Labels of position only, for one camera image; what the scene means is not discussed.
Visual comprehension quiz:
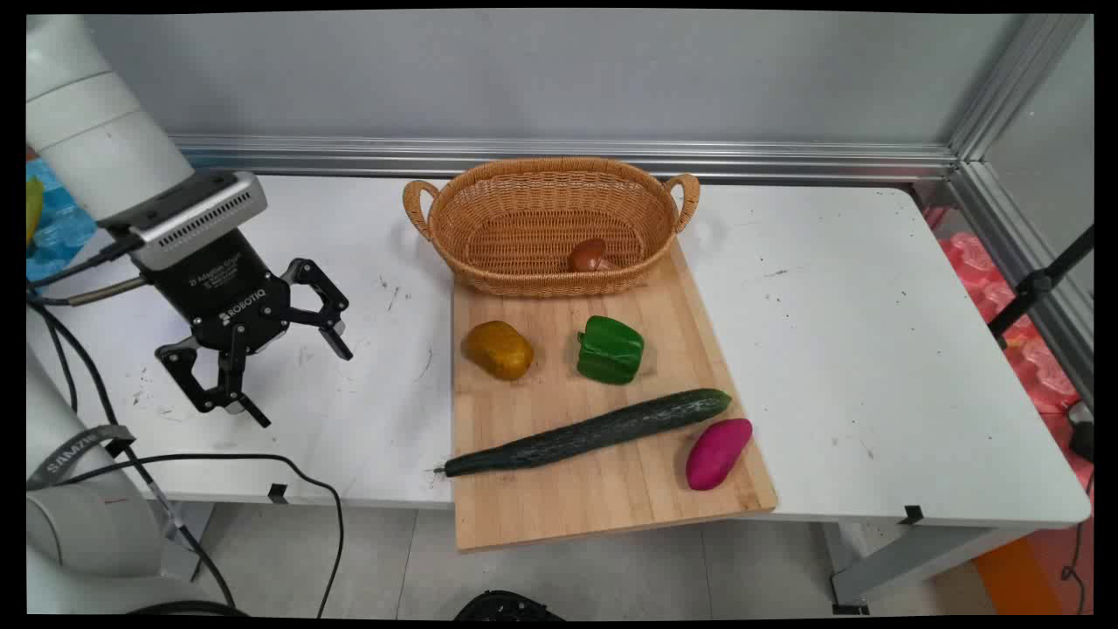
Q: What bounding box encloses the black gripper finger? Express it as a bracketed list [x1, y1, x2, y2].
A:
[155, 335, 273, 430]
[279, 258, 355, 362]

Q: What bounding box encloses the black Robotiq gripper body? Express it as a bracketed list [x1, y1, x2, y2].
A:
[138, 229, 293, 356]

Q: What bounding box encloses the yellow-brown potato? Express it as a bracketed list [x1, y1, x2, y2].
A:
[463, 321, 535, 382]

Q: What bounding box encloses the white table leg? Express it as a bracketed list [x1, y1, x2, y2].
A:
[157, 502, 216, 583]

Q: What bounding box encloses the blue foam mat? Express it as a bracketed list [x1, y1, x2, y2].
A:
[26, 157, 99, 282]

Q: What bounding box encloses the woven wicker basket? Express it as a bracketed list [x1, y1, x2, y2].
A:
[403, 157, 701, 299]

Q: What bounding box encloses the brown mushroom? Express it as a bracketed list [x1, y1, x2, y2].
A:
[568, 238, 617, 273]

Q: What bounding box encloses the green bell pepper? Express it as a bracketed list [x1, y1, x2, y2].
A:
[576, 315, 645, 386]

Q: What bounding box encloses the dark green cucumber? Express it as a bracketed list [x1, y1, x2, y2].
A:
[434, 388, 733, 479]

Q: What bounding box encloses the wooden cutting board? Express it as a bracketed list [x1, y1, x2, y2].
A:
[452, 236, 778, 553]

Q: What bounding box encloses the black round object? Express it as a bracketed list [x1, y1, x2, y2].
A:
[454, 591, 567, 621]

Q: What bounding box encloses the purple sweet potato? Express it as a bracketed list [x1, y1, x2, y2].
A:
[685, 418, 754, 492]

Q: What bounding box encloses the grey table leg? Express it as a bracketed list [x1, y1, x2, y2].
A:
[821, 520, 1040, 615]

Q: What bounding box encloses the black tripod stand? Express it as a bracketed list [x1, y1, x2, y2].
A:
[987, 225, 1094, 350]

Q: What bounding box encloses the black power adapter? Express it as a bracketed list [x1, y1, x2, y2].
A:
[1069, 400, 1094, 464]

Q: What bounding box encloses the long black looping cable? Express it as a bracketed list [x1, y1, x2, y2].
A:
[52, 453, 346, 619]

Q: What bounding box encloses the grey-sleeved gripper cable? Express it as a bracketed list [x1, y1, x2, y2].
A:
[26, 275, 148, 308]

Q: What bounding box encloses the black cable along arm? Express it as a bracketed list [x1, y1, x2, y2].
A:
[26, 301, 238, 612]

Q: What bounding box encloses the black camera cable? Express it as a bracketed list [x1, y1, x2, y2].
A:
[26, 234, 142, 291]

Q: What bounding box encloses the grey printed velcro strap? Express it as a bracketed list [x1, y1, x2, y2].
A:
[26, 425, 137, 490]

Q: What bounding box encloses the aluminium back frame rail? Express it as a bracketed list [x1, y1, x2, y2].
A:
[170, 134, 957, 183]

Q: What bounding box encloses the aluminium side frame rail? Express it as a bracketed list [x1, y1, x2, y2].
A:
[948, 160, 1094, 407]

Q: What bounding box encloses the aluminium corner frame post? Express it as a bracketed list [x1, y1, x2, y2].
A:
[948, 15, 1090, 164]

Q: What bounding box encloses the thin black floor cable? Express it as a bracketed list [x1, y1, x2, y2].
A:
[1060, 472, 1094, 614]

